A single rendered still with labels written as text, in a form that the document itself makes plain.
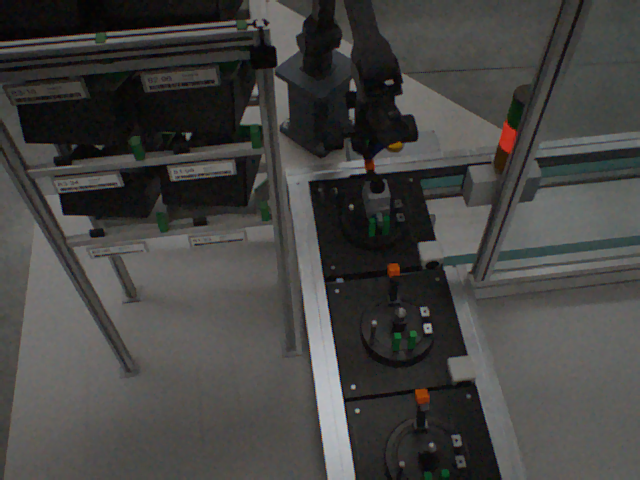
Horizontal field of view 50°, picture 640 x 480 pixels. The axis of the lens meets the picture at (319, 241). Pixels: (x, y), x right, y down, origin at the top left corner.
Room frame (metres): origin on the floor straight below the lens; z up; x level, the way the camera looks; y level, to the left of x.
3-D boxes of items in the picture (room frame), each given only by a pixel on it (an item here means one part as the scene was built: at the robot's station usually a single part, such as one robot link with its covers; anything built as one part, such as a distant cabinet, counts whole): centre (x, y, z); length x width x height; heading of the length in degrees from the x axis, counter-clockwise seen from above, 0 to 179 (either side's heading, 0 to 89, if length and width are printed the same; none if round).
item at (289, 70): (1.22, 0.00, 0.96); 0.15 x 0.15 x 0.20; 48
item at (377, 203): (0.84, -0.11, 1.06); 0.08 x 0.04 x 0.07; 7
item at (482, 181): (0.75, -0.32, 1.29); 0.12 x 0.05 x 0.25; 97
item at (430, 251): (0.76, -0.22, 0.97); 0.05 x 0.05 x 0.04; 7
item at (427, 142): (1.07, -0.17, 0.93); 0.21 x 0.07 x 0.06; 97
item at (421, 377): (0.60, -0.14, 1.01); 0.24 x 0.24 x 0.13; 7
